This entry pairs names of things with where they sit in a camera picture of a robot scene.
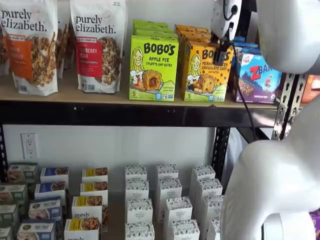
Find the purple snack box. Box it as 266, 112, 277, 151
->
309, 209, 320, 226

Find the blue white granola box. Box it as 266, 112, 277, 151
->
39, 166, 70, 185
16, 219, 57, 240
28, 196, 63, 222
34, 181, 67, 201

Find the white patterned box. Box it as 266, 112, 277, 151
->
170, 219, 201, 240
125, 198, 154, 225
125, 179, 150, 201
206, 218, 222, 240
158, 177, 183, 216
163, 196, 194, 226
195, 178, 224, 216
190, 164, 217, 198
124, 164, 148, 182
201, 195, 225, 226
156, 163, 180, 181
124, 222, 156, 240

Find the wooden shelf board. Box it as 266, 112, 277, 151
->
0, 71, 305, 110

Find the granola bag red label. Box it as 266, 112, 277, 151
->
69, 0, 126, 95

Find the white wall outlet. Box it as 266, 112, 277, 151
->
20, 132, 39, 160

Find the white granola pouch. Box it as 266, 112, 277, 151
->
55, 20, 76, 80
0, 30, 11, 77

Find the orange Bobo's peanut butter box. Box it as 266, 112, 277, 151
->
177, 30, 213, 40
181, 35, 213, 46
174, 24, 210, 33
184, 40, 235, 103

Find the orange brown snack box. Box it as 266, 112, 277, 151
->
300, 73, 320, 104

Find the granola bag orange label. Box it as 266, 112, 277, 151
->
0, 0, 59, 97

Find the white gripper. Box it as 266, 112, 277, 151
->
209, 0, 243, 67

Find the black metal shelf rack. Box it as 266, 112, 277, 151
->
0, 0, 310, 186

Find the green Bobo's apple pie box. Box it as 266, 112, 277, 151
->
132, 19, 169, 27
128, 34, 180, 102
134, 29, 178, 37
133, 24, 174, 32

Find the yellow white granola box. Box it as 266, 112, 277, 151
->
79, 181, 109, 200
63, 217, 101, 240
81, 166, 109, 184
71, 195, 109, 222

